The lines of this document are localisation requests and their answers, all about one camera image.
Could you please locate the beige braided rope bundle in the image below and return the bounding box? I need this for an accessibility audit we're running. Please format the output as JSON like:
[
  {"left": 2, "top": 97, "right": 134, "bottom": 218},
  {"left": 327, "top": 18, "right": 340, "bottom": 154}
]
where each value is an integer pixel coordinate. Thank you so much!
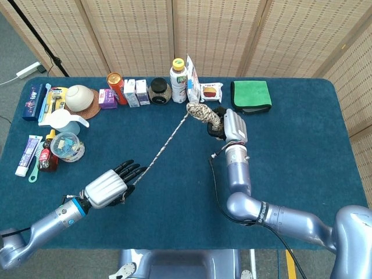
[{"left": 121, "top": 102, "right": 223, "bottom": 204}]

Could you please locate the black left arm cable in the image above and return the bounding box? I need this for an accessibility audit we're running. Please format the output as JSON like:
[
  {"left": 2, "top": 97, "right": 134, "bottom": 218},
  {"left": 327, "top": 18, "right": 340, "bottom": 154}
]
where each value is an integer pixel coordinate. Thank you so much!
[{"left": 0, "top": 194, "right": 85, "bottom": 238}]

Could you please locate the mint green comb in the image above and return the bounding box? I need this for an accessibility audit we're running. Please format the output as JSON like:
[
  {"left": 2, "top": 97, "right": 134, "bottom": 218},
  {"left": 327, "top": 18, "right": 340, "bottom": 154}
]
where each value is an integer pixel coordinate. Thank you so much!
[{"left": 28, "top": 142, "right": 44, "bottom": 183}]

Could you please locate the white blue milk carton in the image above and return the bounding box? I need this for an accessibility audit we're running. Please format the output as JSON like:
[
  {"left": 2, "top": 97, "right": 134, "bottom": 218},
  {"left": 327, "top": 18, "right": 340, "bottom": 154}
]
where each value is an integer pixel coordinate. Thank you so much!
[{"left": 123, "top": 78, "right": 141, "bottom": 108}]

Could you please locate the white power strip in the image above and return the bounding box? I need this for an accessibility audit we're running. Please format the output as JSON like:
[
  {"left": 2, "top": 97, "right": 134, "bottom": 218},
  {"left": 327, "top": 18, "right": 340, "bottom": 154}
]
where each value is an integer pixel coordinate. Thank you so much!
[{"left": 16, "top": 61, "right": 42, "bottom": 79}]

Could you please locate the blue felt table cover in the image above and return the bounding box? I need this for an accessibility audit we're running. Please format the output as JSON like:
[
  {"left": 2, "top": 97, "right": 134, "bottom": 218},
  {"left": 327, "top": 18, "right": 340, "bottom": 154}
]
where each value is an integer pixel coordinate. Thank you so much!
[{"left": 0, "top": 76, "right": 370, "bottom": 251}]

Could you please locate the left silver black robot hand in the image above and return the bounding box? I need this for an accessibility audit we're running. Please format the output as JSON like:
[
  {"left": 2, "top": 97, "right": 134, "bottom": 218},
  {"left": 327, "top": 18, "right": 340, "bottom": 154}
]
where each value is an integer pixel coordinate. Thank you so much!
[{"left": 82, "top": 159, "right": 148, "bottom": 209}]

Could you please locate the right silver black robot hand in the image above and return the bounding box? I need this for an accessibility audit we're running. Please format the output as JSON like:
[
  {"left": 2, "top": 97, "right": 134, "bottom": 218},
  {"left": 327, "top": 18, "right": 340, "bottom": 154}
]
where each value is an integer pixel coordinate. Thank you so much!
[{"left": 206, "top": 106, "right": 249, "bottom": 144}]

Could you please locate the white power cord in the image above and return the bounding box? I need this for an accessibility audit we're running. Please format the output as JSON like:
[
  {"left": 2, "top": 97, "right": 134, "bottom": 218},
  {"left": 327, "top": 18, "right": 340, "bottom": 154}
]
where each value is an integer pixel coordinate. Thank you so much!
[{"left": 0, "top": 76, "right": 20, "bottom": 87}]

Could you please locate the dark blue toothpaste box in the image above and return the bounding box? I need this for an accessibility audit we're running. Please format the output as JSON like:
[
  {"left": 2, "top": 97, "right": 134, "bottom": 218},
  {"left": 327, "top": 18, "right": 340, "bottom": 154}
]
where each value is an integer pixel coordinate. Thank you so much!
[{"left": 22, "top": 83, "right": 48, "bottom": 122}]

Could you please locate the white drink bottle yellow cap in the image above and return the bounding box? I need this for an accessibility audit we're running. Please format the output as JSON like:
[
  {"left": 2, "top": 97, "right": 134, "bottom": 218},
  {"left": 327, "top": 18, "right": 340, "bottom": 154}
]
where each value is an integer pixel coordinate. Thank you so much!
[{"left": 169, "top": 58, "right": 188, "bottom": 103}]

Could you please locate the dark sauce bottle yellow cap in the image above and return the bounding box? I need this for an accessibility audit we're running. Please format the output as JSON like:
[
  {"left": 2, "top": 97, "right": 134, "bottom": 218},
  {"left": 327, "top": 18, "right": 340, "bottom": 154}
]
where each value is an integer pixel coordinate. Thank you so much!
[{"left": 37, "top": 129, "right": 59, "bottom": 173}]

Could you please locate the yellow razor blister pack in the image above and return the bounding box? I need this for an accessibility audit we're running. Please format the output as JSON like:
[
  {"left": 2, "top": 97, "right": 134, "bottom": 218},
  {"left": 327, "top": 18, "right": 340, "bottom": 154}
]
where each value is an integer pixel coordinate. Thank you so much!
[{"left": 39, "top": 87, "right": 69, "bottom": 127}]

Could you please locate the white snack bag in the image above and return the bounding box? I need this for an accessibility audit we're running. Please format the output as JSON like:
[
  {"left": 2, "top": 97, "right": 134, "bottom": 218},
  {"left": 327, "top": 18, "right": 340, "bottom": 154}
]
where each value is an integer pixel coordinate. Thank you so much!
[{"left": 185, "top": 55, "right": 202, "bottom": 104}]

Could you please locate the blue packaged toothbrush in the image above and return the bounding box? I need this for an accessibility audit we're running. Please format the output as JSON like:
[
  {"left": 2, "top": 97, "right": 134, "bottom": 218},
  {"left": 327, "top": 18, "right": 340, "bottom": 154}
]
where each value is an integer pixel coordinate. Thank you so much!
[{"left": 37, "top": 83, "right": 52, "bottom": 122}]

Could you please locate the orange drink can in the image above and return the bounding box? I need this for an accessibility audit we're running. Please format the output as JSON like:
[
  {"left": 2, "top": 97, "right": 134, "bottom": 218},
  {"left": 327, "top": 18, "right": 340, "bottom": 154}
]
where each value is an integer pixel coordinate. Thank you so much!
[{"left": 106, "top": 72, "right": 128, "bottom": 106}]

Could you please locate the light blue pitcher white lid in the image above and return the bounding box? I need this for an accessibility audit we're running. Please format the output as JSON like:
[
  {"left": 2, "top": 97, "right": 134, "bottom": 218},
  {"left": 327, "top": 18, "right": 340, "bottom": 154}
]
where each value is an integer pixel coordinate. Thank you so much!
[{"left": 49, "top": 109, "right": 90, "bottom": 136}]

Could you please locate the cream upturned bowl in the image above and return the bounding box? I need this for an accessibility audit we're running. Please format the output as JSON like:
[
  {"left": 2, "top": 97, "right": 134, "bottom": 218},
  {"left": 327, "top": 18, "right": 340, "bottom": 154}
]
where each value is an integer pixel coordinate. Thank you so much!
[{"left": 65, "top": 84, "right": 95, "bottom": 113}]

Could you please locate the purple tissue pack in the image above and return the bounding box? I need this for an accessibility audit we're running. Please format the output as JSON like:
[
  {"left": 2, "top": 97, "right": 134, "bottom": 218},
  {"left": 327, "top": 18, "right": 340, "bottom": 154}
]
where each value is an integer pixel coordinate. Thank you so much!
[{"left": 98, "top": 88, "right": 119, "bottom": 110}]

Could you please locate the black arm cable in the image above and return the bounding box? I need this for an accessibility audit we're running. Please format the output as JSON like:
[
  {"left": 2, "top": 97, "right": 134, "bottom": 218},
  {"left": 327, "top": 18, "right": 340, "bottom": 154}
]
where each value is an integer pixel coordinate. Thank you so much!
[
  {"left": 0, "top": 194, "right": 85, "bottom": 238},
  {"left": 208, "top": 151, "right": 307, "bottom": 279}
]

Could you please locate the black stand pole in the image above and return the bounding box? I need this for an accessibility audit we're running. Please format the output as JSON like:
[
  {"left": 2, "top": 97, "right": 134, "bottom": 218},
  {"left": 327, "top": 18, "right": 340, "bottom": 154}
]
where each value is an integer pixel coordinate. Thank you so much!
[{"left": 8, "top": 0, "right": 70, "bottom": 78}]

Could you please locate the white purple milk carton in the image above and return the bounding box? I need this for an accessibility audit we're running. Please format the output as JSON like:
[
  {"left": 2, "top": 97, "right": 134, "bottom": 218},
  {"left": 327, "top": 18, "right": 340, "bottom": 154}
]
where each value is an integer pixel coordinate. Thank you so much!
[{"left": 135, "top": 79, "right": 151, "bottom": 106}]

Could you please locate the woven rattan coaster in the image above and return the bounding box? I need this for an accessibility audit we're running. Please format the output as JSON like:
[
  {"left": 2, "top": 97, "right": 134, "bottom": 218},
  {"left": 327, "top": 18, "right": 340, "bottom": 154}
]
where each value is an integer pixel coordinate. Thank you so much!
[{"left": 64, "top": 88, "right": 102, "bottom": 120}]

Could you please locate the blue-grey robot torso base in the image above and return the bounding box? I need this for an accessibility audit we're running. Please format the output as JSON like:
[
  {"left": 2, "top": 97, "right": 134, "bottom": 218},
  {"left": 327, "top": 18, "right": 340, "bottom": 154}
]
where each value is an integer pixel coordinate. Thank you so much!
[{"left": 109, "top": 249, "right": 253, "bottom": 279}]

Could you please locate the glass jar black lid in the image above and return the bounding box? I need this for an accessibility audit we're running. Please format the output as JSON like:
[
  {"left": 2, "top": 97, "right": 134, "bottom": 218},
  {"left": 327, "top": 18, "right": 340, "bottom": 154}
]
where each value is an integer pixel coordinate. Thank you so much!
[{"left": 148, "top": 77, "right": 172, "bottom": 105}]

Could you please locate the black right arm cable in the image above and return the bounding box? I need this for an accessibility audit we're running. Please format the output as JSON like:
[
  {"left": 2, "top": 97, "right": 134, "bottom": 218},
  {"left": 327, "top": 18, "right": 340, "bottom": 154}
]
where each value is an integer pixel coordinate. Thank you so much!
[{"left": 208, "top": 151, "right": 307, "bottom": 279}]

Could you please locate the clear jar of clips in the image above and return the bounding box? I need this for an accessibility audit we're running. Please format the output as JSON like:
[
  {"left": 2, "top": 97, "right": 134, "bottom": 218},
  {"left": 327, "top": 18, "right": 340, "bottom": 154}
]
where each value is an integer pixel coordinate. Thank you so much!
[{"left": 50, "top": 131, "right": 85, "bottom": 163}]

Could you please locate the white purple toothpaste tube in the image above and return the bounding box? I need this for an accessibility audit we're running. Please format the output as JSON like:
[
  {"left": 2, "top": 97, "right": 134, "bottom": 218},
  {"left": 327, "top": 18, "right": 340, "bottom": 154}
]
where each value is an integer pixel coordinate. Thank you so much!
[{"left": 15, "top": 135, "right": 44, "bottom": 177}]

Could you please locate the green microfiber cloth black edge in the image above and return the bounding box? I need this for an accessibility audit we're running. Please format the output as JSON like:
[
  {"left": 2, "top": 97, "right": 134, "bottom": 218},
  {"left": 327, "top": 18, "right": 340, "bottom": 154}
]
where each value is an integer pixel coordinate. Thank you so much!
[{"left": 230, "top": 80, "right": 273, "bottom": 114}]

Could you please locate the packaged red cake snack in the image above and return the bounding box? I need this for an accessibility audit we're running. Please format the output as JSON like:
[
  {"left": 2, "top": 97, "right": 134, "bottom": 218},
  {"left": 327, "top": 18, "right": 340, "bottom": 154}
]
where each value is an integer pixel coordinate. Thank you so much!
[{"left": 199, "top": 82, "right": 224, "bottom": 103}]

